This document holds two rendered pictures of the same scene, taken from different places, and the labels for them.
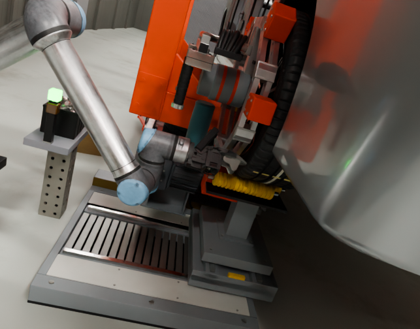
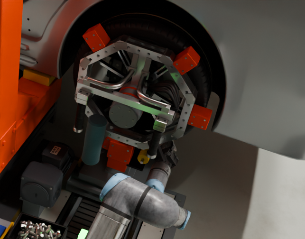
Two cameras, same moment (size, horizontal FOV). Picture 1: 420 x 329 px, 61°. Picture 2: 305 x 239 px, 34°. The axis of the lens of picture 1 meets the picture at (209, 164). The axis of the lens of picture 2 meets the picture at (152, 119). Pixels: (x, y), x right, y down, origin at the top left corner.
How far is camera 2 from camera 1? 2.25 m
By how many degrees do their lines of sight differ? 66
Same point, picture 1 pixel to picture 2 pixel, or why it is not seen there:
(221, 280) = not seen: hidden behind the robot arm
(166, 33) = (11, 88)
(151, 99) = (9, 148)
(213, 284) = not seen: hidden behind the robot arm
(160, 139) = (164, 181)
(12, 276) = not seen: outside the picture
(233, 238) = (133, 171)
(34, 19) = (175, 216)
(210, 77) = (138, 114)
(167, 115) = (18, 144)
